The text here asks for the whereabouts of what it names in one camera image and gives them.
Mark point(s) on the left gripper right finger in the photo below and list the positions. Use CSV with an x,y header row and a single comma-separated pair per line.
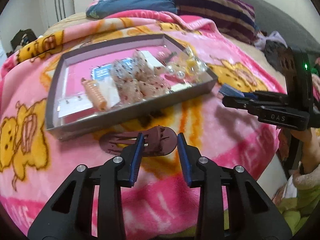
x,y
232,204

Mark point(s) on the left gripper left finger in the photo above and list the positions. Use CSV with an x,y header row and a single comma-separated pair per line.
x,y
87,205

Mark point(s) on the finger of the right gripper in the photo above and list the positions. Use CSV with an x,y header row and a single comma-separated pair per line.
x,y
270,113
227,90

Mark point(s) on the pearl hair accessory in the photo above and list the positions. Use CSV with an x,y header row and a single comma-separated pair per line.
x,y
185,67

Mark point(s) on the maroon hair clip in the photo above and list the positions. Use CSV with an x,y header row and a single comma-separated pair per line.
x,y
158,141

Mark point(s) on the spotted fabric scrunchie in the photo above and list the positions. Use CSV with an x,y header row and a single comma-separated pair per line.
x,y
136,81

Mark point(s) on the earring card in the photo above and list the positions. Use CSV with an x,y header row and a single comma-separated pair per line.
x,y
75,104

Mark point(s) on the white small packet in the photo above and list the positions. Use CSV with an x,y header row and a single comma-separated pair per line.
x,y
109,91

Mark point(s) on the person's right hand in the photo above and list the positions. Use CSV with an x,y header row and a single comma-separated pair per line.
x,y
310,149

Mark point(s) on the pile of dark clothes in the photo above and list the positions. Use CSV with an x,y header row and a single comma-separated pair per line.
x,y
270,45

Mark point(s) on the pink bear fleece blanket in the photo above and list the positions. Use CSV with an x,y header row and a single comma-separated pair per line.
x,y
34,163

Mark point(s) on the purple striped blanket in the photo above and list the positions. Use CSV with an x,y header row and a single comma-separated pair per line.
x,y
235,18

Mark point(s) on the grey headboard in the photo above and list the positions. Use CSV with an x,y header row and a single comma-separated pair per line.
x,y
269,18

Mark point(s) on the shallow grey cardboard box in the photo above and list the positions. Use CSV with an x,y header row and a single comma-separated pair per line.
x,y
79,71

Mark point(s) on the blue floral quilt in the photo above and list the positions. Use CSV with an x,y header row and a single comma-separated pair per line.
x,y
102,8

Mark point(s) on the black bag on floor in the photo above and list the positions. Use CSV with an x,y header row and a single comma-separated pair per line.
x,y
22,38

